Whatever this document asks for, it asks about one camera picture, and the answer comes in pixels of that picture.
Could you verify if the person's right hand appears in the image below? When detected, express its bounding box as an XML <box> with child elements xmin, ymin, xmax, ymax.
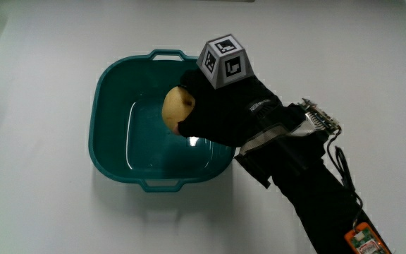
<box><xmin>176</xmin><ymin>34</ymin><xmax>290</xmax><ymax>148</ymax></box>

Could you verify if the yellow potato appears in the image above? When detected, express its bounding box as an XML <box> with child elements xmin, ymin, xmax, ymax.
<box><xmin>161</xmin><ymin>86</ymin><xmax>197</xmax><ymax>135</ymax></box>

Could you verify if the teal plastic basin plate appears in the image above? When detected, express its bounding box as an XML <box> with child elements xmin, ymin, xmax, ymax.
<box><xmin>88</xmin><ymin>49</ymin><xmax>236</xmax><ymax>193</ymax></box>

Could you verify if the person's right forearm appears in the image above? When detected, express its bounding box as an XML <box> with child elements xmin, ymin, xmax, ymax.
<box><xmin>234</xmin><ymin>103</ymin><xmax>393</xmax><ymax>254</ymax></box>

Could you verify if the green circuit board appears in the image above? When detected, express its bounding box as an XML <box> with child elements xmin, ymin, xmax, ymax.
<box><xmin>297</xmin><ymin>97</ymin><xmax>342</xmax><ymax>135</ymax></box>

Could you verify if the orange sensor module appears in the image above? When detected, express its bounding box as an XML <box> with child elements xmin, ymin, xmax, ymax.
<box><xmin>343</xmin><ymin>222</ymin><xmax>393</xmax><ymax>254</ymax></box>

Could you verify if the grey flat ribbon cable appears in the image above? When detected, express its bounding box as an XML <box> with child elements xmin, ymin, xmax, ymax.
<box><xmin>238</xmin><ymin>113</ymin><xmax>317</xmax><ymax>155</ymax></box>

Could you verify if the black thin cable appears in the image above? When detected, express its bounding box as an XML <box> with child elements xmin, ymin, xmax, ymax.
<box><xmin>326</xmin><ymin>129</ymin><xmax>365</xmax><ymax>229</ymax></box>

